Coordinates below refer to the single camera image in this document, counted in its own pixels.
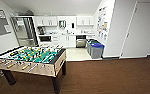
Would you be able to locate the grey bin black lid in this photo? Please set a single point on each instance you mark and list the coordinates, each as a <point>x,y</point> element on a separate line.
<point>87,45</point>

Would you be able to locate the black wall soap dispenser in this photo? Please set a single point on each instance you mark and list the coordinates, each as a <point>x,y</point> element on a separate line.
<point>72,25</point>

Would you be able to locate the white kitchen wall cabinets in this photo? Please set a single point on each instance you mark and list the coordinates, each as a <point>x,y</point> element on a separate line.
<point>46,21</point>

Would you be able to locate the grey bin blue lid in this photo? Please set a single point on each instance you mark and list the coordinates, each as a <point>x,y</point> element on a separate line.
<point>97,51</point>

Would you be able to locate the grey tall fridge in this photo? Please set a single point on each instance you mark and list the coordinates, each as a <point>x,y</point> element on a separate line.
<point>24,31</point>

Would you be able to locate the kitchen counter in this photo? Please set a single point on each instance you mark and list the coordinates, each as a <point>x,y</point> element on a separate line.
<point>66,40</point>

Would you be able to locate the black built-in microwave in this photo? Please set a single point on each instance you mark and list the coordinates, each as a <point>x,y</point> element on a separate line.
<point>45,38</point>

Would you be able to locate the foosball table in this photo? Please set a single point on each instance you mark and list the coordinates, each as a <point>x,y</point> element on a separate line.
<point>31,55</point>

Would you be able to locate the white three-door wall cabinet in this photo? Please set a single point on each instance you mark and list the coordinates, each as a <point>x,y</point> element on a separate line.
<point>85,20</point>

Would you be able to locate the white door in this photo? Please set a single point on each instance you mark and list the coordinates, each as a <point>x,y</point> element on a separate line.
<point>141,30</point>

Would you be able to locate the black coffee machine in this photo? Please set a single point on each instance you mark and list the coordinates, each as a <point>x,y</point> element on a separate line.
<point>41,30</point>

